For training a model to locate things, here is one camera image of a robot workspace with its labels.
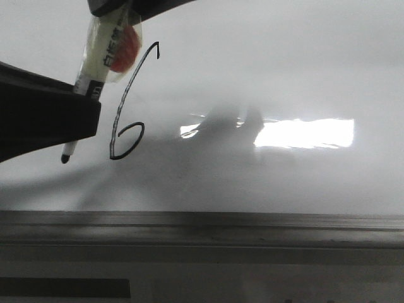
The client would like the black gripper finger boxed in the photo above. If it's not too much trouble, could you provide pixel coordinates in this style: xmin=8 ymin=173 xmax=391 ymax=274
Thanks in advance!
xmin=87 ymin=0 xmax=193 ymax=20
xmin=1 ymin=62 xmax=101 ymax=161

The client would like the white whiteboard marker pen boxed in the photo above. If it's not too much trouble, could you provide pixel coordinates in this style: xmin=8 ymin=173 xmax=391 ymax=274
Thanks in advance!
xmin=61 ymin=9 xmax=143 ymax=164

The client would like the white whiteboard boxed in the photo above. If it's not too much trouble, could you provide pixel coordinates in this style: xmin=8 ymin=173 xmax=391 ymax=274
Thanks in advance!
xmin=1 ymin=1 xmax=403 ymax=247

